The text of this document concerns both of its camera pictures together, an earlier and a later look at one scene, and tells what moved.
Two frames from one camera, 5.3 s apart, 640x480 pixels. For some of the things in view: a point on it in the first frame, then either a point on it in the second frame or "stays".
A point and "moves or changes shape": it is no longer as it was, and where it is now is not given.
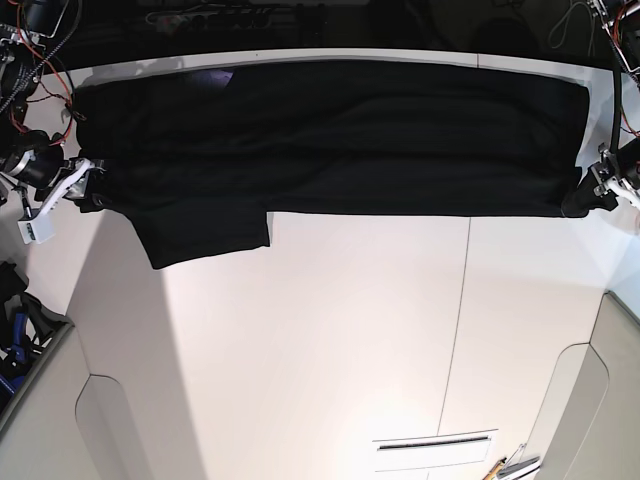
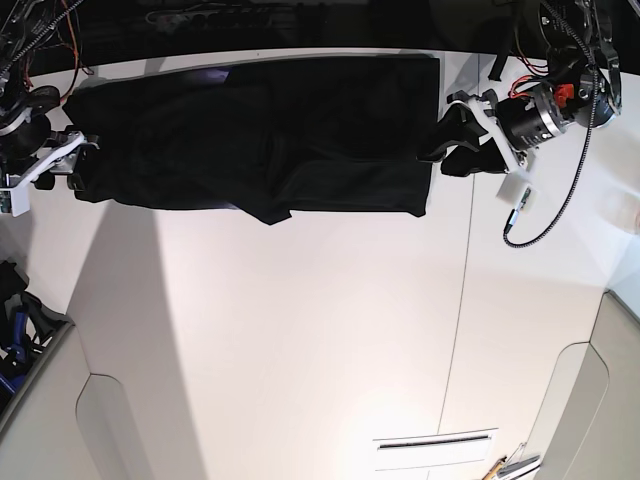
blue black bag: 26,327 stays
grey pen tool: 518,465 stays
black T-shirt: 202,157 moves or changes shape
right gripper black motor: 624,163 → 526,122
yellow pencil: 496,467 stays
